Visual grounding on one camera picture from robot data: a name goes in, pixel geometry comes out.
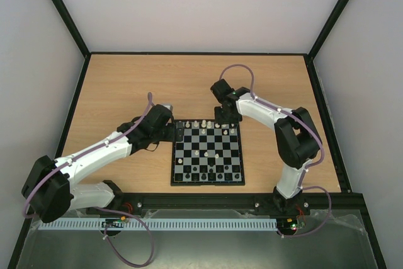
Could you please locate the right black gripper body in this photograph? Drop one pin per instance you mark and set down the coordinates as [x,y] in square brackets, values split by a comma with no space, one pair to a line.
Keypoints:
[227,115]

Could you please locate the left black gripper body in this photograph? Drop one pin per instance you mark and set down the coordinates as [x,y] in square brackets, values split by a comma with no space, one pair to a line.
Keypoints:
[171,136]

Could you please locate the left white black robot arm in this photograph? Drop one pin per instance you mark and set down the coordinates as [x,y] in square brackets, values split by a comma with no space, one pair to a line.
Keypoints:
[54,186]

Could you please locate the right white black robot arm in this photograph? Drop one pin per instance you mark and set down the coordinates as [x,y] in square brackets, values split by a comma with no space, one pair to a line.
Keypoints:
[298,141]

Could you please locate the black and silver chessboard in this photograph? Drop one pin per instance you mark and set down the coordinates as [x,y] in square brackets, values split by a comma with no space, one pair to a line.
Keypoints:
[228,169]

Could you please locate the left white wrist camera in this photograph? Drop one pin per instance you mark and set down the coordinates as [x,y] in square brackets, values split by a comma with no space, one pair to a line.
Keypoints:
[168,106]

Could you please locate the light blue cable duct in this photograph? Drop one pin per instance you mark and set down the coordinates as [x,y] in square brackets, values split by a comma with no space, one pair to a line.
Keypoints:
[98,224]

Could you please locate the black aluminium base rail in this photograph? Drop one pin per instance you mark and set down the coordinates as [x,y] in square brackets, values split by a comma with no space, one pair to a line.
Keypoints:
[255,203]

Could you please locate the black frame posts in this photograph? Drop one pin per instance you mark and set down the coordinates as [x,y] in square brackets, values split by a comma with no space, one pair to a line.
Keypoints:
[308,58]

